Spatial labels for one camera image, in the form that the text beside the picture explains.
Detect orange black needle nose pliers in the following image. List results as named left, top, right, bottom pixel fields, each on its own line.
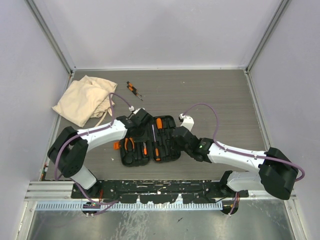
left=124, top=137, right=135, bottom=153

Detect orange handle black shaft screwdriver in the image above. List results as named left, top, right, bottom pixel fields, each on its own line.
left=156, top=118, right=164, bottom=132

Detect black plastic tool case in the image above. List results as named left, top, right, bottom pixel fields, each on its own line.
left=113, top=115, right=181, bottom=167

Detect black orange grip screwdriver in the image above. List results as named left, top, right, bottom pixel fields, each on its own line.
left=151, top=124, right=161, bottom=161

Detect small orange black precision screwdriver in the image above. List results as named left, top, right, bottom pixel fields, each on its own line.
left=126, top=81, right=140, bottom=95

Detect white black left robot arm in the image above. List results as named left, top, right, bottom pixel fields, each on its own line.
left=47, top=108, right=153, bottom=198

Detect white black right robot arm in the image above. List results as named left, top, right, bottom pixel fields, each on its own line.
left=172, top=126, right=299, bottom=200

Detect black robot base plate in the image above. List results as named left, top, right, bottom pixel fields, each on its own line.
left=87, top=180, right=236, bottom=204

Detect beige cloth drawstring bag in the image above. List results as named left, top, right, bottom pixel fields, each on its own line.
left=52, top=75, right=118, bottom=128

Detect white slotted cable duct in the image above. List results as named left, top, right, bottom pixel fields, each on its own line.
left=35, top=200, right=223, bottom=212

